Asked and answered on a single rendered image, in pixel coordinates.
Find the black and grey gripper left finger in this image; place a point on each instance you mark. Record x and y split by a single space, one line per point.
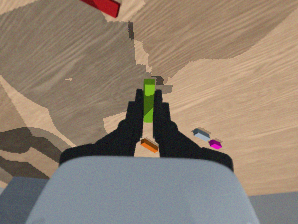
120 142

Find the orange rod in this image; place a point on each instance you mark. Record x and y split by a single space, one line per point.
147 144

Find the lime green rod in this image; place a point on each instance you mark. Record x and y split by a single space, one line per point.
149 89

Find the red rod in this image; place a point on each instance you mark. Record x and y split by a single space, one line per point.
110 7

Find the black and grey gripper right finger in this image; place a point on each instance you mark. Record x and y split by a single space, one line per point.
173 144

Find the magenta rectangular block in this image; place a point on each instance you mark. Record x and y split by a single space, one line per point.
215 144

